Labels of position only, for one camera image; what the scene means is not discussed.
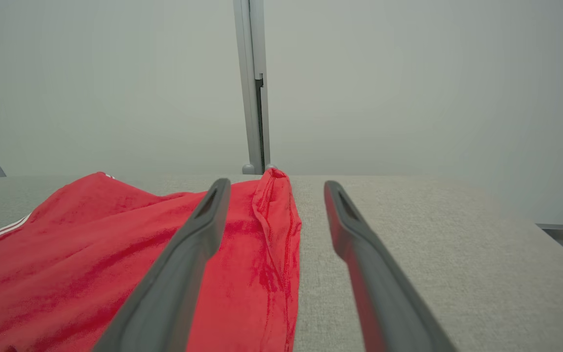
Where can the grey partition post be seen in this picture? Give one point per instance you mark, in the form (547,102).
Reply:
(247,73)

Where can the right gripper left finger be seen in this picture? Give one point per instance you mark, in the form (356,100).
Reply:
(164,303)

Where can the red basketball jersey with number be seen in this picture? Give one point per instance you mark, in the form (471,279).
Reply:
(66,269)

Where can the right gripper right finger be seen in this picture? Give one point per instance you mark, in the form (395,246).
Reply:
(389,313)

